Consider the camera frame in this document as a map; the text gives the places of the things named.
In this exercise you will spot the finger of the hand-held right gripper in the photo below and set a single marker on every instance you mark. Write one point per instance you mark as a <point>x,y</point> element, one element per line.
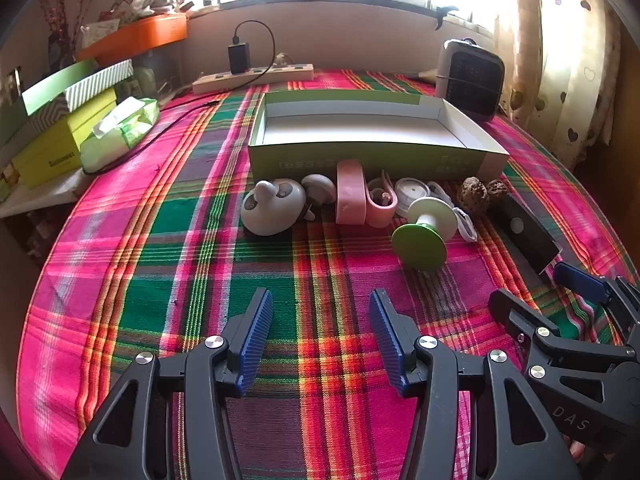
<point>515,312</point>
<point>580,280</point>

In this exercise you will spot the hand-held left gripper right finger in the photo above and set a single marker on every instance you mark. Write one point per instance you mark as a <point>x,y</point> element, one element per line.
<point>390,340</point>

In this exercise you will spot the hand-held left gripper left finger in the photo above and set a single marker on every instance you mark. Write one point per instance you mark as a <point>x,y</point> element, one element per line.
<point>255,340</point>

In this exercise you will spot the black device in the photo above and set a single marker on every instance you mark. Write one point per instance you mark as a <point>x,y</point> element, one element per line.
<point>525,232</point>

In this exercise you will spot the green white spool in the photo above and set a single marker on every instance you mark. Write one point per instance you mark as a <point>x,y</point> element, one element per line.
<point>417,245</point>

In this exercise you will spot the brown walnut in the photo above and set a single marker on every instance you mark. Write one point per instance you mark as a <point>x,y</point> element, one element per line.
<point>497,190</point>
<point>474,195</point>

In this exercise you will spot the pink plastic clip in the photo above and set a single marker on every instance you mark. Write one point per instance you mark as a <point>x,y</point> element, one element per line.
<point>381,214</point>

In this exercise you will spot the white panda-shaped gadget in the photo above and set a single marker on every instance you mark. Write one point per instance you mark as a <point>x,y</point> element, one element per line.
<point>270,210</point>

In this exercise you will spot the clear round case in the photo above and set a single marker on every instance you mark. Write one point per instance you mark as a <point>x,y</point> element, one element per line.
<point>412,192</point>

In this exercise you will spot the pink oblong case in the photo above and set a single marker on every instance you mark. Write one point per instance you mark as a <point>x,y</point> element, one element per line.
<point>350,195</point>

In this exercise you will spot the white mushroom-shaped knob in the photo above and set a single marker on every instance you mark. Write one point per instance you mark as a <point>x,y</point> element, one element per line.
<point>320,187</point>

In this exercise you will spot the green white cardboard box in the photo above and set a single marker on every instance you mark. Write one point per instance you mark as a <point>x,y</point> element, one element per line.
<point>360,130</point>

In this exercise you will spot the heart-patterned curtain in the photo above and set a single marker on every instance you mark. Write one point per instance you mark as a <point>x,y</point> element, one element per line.
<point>565,55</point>

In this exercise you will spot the grey small heater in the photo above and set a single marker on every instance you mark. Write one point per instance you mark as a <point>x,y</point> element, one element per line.
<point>470,82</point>

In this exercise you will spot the green tissue pack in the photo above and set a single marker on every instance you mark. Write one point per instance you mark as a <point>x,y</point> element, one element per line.
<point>117,135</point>

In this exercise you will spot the brown paper bag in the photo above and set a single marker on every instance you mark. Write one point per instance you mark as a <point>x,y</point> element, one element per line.
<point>425,75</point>

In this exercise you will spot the beige power strip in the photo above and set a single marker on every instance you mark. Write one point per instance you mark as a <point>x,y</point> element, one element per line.
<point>260,77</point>

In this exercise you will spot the yellow-green box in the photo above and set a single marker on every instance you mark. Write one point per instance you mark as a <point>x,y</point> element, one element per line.
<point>55,147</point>

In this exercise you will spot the black charger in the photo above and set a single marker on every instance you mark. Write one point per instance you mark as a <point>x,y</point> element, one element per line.
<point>239,57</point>

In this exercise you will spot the pale green jar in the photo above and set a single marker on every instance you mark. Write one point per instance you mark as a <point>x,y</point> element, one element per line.
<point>147,77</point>

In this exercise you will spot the black window latch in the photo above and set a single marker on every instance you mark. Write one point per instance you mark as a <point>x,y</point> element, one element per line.
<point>442,12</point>

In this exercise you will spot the orange tray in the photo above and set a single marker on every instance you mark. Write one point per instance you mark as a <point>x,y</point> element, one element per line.
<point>145,35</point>

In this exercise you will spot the vase with red branches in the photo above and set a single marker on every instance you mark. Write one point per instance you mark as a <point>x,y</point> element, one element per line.
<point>56,50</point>

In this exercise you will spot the white plastic bag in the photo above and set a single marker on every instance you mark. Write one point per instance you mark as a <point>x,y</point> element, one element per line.
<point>160,1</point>

